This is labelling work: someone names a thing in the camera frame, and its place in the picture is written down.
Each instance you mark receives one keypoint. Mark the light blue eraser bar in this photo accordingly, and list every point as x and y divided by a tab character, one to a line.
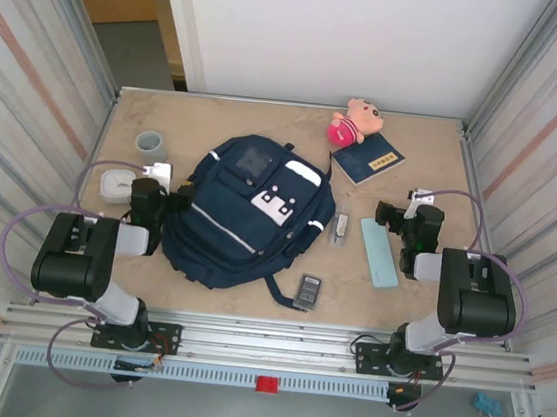
379	252

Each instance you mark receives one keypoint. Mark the blue hardcover book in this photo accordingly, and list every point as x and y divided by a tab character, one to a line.
367	160

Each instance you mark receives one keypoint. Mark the navy blue backpack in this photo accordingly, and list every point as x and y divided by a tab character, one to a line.
247	215

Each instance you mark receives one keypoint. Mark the black calculator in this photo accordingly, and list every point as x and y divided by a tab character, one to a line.
308	292

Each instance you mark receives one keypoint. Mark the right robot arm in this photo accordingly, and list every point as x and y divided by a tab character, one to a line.
479	302

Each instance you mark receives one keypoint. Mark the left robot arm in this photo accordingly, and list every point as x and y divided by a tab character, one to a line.
72	255

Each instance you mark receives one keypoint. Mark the white square clock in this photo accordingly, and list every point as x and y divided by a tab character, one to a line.
116	186

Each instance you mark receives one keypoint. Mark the grey cup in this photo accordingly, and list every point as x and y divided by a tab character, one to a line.
151	146

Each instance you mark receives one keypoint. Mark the pink plush toy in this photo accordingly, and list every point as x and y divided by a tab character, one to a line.
354	121

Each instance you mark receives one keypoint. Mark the blue binder clip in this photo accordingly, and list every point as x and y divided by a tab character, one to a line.
487	404

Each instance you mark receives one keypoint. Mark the red block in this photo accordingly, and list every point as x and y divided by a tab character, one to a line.
267	384

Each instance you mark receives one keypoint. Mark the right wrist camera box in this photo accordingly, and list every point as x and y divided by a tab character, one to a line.
417	201

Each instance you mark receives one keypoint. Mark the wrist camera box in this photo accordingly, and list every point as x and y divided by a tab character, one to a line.
159	173
417	201

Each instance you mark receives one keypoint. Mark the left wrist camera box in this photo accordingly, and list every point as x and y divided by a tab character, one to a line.
159	173

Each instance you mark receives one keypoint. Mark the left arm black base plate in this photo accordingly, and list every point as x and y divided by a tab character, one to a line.
166	331

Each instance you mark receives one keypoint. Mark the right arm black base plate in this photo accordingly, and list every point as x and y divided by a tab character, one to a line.
367	357

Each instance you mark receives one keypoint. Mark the aluminium frame post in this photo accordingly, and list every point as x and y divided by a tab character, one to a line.
88	46
505	93

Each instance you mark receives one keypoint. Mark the aluminium mounting rail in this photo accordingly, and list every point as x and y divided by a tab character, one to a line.
268	340

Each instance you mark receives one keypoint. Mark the white door frame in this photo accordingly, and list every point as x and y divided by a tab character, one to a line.
183	6

